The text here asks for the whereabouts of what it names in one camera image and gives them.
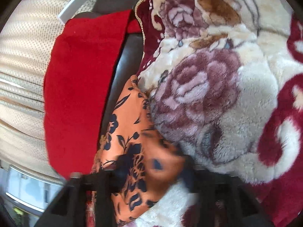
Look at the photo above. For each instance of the floral plush blanket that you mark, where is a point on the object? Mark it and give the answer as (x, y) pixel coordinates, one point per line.
(224, 78)

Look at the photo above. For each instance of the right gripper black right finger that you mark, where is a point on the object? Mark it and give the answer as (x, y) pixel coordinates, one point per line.
(195, 180)

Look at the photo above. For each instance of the window frame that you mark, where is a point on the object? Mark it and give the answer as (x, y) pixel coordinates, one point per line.
(29, 190)

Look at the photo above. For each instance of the red cloth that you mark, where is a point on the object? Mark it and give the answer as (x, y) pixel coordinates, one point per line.
(76, 87)

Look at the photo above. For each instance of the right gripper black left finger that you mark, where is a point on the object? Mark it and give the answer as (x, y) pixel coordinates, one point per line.
(114, 179)

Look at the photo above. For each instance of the orange floral patterned garment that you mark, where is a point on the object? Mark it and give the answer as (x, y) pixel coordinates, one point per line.
(148, 164)

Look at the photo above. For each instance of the cream dotted curtain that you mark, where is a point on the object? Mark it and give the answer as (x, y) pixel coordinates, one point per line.
(30, 28)

